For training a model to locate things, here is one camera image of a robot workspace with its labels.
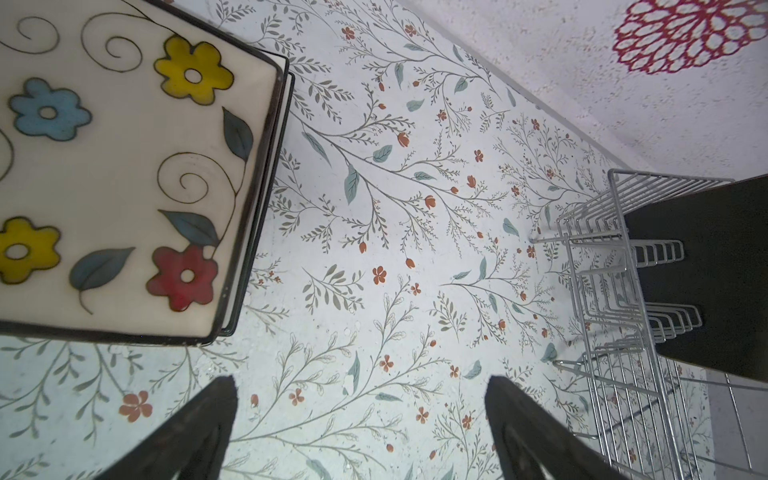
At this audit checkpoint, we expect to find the dark square floral plate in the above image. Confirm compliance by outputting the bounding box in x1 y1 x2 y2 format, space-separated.
1 1 284 345

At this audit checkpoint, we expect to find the chrome wire dish rack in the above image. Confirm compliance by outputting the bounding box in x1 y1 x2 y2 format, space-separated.
536 169 767 479

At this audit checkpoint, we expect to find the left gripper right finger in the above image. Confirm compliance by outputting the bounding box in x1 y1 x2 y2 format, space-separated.
485 376 624 479

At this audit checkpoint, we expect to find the white square plate black rim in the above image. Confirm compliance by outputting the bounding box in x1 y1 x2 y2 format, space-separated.
218 49 296 337

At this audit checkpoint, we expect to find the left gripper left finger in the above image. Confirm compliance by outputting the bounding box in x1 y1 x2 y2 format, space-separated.
97 376 238 479

